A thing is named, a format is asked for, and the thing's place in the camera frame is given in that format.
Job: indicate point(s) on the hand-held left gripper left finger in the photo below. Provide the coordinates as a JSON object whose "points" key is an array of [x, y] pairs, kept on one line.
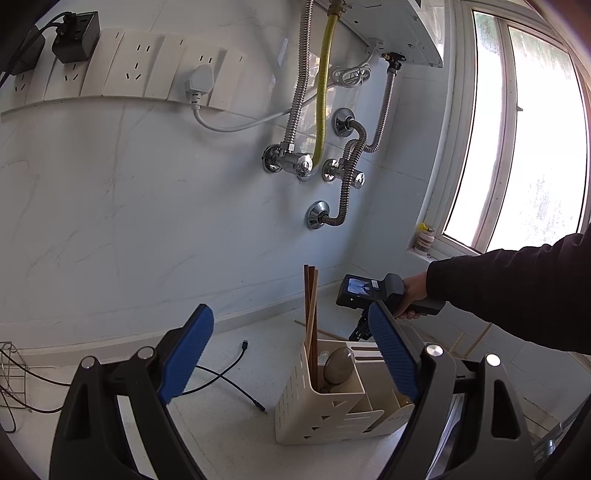
{"points": [[189, 355]]}

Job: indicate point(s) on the white framed window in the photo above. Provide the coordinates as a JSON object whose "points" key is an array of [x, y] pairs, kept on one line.
{"points": [[540, 138]]}

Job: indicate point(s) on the white wall socket row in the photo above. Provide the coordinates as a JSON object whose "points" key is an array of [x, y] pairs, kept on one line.
{"points": [[134, 69]]}

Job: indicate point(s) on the stainless steel sink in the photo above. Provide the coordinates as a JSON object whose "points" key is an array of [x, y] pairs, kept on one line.
{"points": [[558, 434]]}

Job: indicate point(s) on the black power adapter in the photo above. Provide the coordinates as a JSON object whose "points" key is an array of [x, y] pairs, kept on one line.
{"points": [[76, 37], [27, 48]]}

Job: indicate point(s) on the person's right forearm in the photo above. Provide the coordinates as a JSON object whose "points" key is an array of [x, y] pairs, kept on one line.
{"points": [[508, 286]]}

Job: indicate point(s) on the chrome wall flange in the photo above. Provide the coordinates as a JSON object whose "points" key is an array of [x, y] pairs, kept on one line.
{"points": [[342, 121], [315, 216]]}

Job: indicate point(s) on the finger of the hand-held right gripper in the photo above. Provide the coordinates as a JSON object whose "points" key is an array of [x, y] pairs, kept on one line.
{"points": [[361, 328]]}

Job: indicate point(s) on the metal spoon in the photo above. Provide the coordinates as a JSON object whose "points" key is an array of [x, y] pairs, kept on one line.
{"points": [[339, 364]]}

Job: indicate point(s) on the person's right hand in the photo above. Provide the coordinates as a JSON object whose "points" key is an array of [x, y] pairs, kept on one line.
{"points": [[415, 290]]}

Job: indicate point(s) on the white water heater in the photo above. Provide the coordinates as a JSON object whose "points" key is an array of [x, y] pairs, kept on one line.
{"points": [[406, 32]]}

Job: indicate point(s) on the small bottle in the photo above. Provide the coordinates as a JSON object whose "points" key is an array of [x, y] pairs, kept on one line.
{"points": [[425, 241]]}

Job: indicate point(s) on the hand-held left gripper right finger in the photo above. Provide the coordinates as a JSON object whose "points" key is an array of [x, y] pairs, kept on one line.
{"points": [[392, 350]]}

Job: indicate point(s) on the cream plastic utensil holder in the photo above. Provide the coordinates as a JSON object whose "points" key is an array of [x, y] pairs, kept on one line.
{"points": [[300, 415]]}

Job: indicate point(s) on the chrome angle valve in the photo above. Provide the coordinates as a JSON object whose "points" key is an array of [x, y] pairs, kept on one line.
{"points": [[300, 161], [332, 170]]}

